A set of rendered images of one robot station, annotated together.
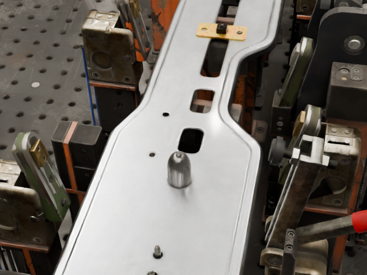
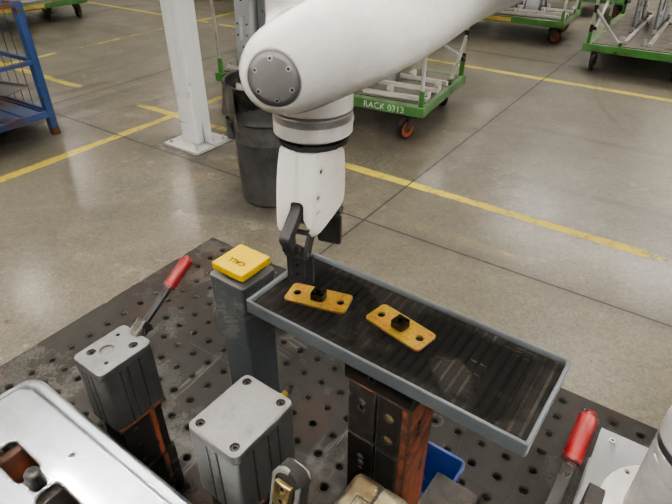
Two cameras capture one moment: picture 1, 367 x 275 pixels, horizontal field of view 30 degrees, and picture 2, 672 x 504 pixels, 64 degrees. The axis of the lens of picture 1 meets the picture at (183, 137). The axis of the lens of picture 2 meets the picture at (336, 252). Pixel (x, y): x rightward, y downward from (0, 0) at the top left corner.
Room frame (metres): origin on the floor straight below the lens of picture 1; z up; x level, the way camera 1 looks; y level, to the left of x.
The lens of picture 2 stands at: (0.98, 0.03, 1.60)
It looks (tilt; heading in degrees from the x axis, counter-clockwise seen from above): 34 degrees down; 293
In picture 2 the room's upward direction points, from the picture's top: straight up
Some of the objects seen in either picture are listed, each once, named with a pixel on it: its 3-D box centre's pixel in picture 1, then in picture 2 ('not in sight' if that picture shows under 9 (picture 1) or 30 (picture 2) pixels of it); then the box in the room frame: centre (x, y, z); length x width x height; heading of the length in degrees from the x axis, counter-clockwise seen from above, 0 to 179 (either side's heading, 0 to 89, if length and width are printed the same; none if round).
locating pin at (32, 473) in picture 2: not in sight; (35, 479); (1.47, -0.19, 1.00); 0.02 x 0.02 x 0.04
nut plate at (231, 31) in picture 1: (222, 29); not in sight; (0.95, -0.07, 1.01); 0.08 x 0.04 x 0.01; 78
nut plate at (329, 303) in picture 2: not in sight; (318, 295); (1.21, -0.47, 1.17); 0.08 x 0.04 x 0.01; 3
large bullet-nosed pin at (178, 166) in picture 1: (179, 170); not in sight; (0.62, 0.01, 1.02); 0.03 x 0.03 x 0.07
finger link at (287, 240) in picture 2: not in sight; (298, 219); (1.21, -0.42, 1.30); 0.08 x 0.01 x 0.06; 93
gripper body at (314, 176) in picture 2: not in sight; (314, 174); (1.21, -0.47, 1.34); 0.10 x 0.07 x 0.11; 93
